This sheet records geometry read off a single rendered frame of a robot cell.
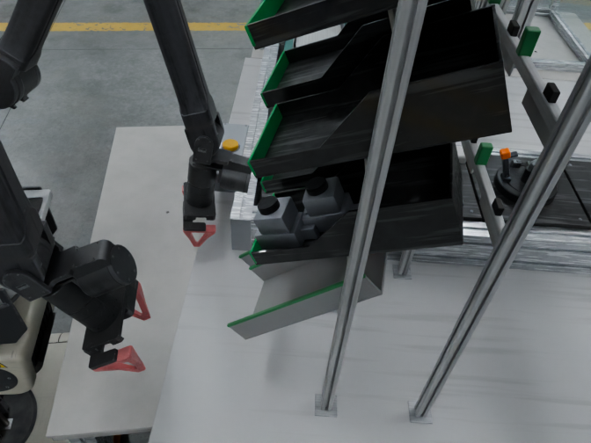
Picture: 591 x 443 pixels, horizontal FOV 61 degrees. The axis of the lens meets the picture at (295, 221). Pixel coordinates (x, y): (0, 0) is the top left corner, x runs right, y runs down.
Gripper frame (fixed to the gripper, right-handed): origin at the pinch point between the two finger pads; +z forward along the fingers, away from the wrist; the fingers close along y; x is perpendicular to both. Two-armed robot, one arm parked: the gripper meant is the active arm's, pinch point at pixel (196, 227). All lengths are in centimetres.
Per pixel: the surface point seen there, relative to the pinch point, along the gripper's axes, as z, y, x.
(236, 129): -6.3, 29.6, -10.9
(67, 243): 102, 83, 47
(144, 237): 6.7, 2.7, 11.2
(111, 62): 106, 250, 41
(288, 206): -39, -32, -8
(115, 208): 8.2, 13.3, 18.4
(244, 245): 1.1, -4.3, -10.7
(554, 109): -63, -42, -29
